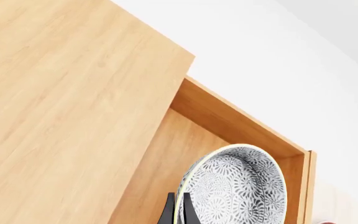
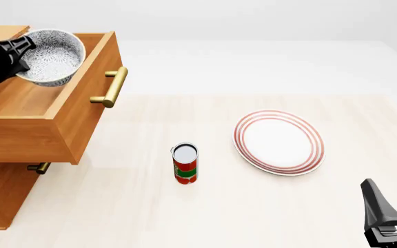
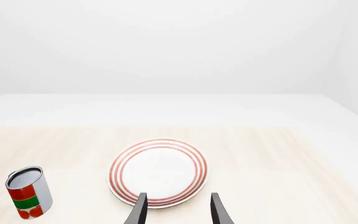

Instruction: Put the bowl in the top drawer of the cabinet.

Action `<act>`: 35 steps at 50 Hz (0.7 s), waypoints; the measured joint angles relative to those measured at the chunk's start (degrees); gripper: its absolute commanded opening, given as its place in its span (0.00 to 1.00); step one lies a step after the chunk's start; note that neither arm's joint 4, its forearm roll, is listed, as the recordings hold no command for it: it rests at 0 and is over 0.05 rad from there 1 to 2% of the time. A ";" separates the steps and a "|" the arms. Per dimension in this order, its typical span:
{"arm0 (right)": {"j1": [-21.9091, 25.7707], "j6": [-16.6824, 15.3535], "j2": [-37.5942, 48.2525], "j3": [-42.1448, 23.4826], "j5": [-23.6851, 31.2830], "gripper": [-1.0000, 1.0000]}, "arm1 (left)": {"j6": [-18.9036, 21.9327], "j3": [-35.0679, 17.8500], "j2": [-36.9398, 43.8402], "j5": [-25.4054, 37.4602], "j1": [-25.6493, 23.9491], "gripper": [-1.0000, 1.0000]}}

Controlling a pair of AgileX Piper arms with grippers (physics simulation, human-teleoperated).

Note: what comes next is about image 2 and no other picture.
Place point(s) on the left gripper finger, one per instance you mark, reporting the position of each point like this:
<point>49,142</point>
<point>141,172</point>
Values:
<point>19,46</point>
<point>20,66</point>

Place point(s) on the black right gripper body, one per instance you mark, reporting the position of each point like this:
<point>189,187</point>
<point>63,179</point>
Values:
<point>391,237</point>

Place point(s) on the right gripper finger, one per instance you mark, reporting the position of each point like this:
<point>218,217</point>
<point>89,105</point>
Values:
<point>377,206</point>

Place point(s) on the black white patterned bowl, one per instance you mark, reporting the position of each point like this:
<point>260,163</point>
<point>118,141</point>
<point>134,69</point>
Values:
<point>55,59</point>

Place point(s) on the wooden cabinet drawer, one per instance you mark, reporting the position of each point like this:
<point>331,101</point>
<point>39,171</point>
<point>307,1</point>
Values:
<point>22,139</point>

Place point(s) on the white plate with red rings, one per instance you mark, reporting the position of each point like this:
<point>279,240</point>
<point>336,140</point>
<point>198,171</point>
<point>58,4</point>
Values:
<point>277,142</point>

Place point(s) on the red green food tin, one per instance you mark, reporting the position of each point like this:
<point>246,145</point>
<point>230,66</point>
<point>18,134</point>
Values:
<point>185,168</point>

